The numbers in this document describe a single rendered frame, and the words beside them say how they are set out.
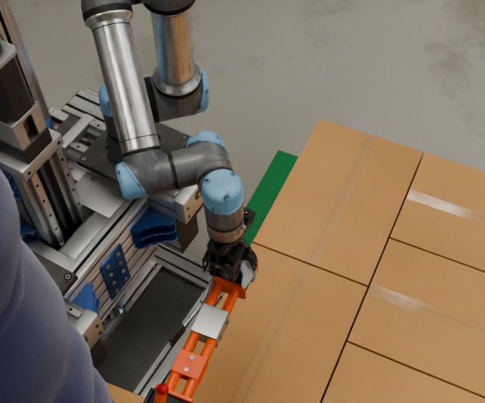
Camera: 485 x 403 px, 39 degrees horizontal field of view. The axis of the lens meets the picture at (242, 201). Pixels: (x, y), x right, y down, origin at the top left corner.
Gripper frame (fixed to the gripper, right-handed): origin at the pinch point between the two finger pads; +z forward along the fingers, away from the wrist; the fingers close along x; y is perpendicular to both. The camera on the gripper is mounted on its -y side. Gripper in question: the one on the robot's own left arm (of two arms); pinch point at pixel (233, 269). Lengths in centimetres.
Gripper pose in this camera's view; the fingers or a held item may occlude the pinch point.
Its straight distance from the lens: 157.2
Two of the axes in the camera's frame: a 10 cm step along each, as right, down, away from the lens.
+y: -3.7, 7.6, -5.3
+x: 9.3, 2.9, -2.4
